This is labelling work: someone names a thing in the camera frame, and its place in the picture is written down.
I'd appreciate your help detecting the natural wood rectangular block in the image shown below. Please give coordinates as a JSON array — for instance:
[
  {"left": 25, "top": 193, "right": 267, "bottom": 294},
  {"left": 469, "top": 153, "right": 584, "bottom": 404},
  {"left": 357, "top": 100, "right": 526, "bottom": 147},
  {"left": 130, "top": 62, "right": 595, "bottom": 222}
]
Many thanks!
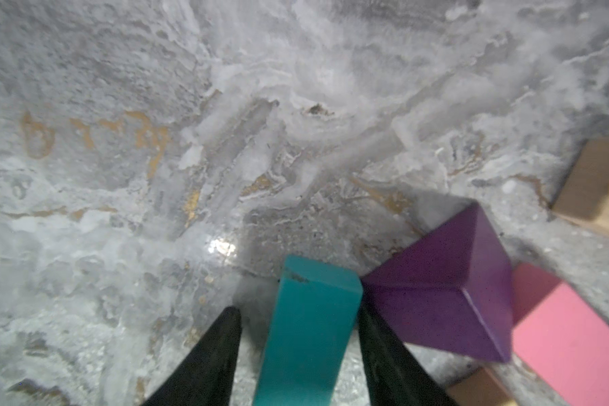
[{"left": 551, "top": 136, "right": 609, "bottom": 237}]

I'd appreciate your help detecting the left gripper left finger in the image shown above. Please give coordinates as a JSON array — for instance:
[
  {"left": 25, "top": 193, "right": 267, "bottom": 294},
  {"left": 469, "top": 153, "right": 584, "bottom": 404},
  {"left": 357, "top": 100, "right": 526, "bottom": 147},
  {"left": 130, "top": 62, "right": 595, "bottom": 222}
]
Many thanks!
[{"left": 144, "top": 306, "right": 242, "bottom": 406}]

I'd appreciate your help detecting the natural wood square block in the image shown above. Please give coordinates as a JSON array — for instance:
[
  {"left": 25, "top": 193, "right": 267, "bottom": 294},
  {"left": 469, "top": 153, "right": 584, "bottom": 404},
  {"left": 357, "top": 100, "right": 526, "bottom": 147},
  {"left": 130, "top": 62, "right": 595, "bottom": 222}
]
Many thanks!
[{"left": 447, "top": 368, "right": 518, "bottom": 406}]

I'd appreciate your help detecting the pink block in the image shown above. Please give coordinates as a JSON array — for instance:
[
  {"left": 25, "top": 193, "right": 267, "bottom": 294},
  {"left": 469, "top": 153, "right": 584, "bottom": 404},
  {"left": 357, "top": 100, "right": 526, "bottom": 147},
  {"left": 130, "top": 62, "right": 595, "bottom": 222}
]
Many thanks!
[{"left": 513, "top": 263, "right": 609, "bottom": 405}]

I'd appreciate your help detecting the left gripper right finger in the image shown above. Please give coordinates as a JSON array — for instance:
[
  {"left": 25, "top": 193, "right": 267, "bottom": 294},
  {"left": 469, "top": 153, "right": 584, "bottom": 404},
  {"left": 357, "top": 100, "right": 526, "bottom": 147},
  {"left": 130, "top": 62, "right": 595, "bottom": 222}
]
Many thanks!
[{"left": 358, "top": 304, "right": 456, "bottom": 406}]

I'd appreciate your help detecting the purple block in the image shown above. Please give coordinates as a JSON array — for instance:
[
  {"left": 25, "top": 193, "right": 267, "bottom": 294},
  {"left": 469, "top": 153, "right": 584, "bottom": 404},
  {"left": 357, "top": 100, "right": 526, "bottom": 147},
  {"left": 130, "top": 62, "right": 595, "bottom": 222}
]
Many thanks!
[{"left": 362, "top": 203, "right": 513, "bottom": 363}]

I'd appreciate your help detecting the teal rectangular block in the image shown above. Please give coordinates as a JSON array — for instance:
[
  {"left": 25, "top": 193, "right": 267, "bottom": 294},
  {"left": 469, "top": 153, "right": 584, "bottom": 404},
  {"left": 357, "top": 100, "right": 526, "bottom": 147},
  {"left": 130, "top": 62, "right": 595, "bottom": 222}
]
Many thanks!
[{"left": 253, "top": 255, "right": 363, "bottom": 405}]

